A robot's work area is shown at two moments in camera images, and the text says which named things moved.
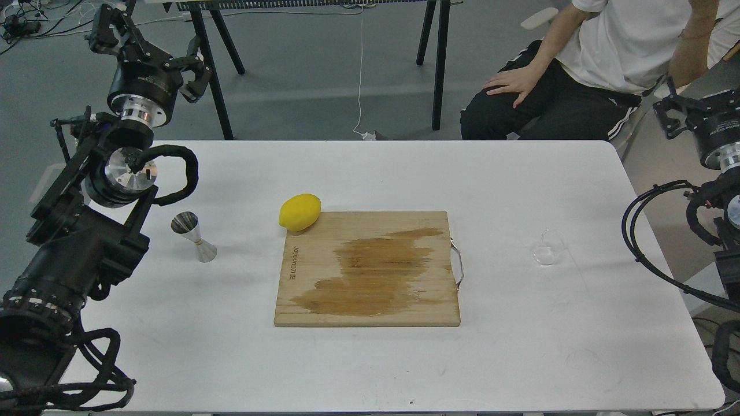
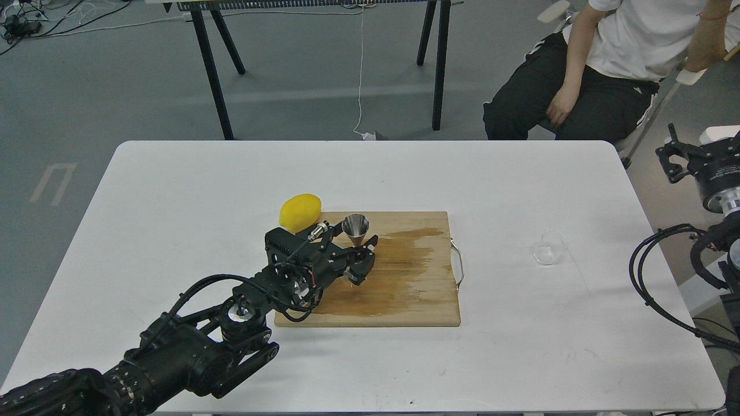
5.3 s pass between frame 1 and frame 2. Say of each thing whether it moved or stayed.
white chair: moved
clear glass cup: stayed
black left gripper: moved
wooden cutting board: stayed
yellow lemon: stayed
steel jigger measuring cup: moved
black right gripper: moved
